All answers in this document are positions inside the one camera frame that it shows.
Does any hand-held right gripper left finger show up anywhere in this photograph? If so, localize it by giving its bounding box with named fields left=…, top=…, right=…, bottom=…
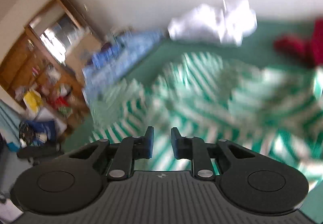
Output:
left=69, top=126, right=155, bottom=181

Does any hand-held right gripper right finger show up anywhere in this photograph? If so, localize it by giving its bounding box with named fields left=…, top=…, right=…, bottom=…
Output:
left=171, top=127, right=255, bottom=179

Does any green white striped shirt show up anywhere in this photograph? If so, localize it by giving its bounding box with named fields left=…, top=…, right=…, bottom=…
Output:
left=89, top=51, right=323, bottom=181

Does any white garment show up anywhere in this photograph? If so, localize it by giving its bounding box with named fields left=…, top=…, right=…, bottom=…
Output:
left=168, top=0, right=258, bottom=47

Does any blue patterned towel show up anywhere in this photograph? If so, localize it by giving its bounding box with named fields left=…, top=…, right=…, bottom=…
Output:
left=82, top=28, right=168, bottom=103

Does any green table cloth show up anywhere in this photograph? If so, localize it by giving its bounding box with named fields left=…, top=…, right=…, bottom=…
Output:
left=61, top=21, right=323, bottom=224

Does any blue bag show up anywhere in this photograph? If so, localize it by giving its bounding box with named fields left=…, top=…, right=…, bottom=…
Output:
left=25, top=120, right=56, bottom=142

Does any yellow bag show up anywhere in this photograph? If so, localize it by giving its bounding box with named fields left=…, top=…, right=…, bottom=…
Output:
left=23, top=89, right=43, bottom=114

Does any wooden cabinet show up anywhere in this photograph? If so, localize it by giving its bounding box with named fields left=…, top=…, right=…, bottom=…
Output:
left=0, top=0, right=101, bottom=136

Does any dark red garment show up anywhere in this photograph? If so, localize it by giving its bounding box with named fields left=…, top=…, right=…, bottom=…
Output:
left=274, top=19, right=323, bottom=68

